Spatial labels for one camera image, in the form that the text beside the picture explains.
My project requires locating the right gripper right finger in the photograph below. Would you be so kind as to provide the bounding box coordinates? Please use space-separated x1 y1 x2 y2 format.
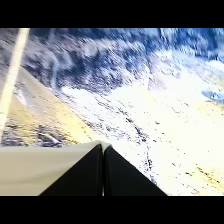
103 145 168 197

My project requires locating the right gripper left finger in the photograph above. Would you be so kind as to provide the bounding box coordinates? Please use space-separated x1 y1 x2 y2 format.
39 143 104 197

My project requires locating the white garment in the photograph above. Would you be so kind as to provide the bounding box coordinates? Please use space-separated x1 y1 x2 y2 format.
0 140 113 197

